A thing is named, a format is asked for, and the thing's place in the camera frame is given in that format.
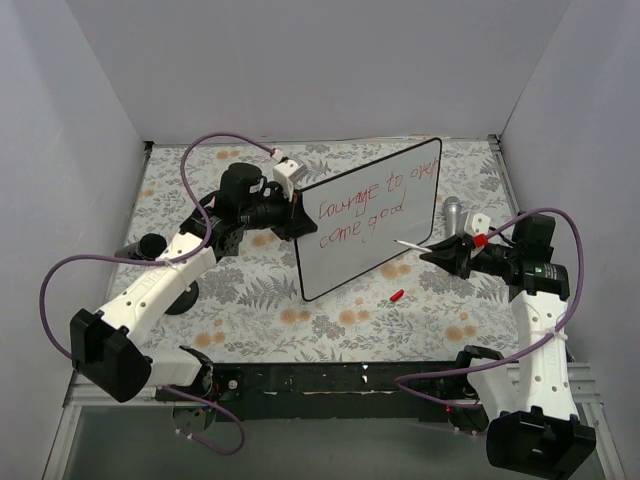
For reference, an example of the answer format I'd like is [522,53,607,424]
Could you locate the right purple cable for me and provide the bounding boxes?
[394,208,585,411]

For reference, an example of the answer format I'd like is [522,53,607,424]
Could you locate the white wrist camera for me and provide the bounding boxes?
[462,212,491,248]
[271,148,308,202]

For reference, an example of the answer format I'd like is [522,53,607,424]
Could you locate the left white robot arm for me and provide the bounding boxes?
[70,159,317,402]

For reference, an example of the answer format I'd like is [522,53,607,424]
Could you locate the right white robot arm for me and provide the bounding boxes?
[420,213,596,479]

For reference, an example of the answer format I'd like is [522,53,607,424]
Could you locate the black front mounting rail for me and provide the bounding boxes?
[207,361,455,422]

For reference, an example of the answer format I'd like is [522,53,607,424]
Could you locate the white board with black frame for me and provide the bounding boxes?
[294,138,442,301]

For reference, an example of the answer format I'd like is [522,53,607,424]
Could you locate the red marker cap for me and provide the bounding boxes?
[390,290,404,302]

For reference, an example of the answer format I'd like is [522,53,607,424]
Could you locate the floral patterned table mat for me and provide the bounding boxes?
[125,140,519,363]

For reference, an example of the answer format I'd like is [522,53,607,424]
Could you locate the white marker pen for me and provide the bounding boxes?
[394,239,432,253]

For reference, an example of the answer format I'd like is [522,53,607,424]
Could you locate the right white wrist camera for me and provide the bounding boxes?
[462,212,491,248]

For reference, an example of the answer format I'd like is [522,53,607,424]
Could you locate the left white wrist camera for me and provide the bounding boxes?
[271,148,308,202]

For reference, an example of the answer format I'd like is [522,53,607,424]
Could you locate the silver microphone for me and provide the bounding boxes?
[443,196,461,238]

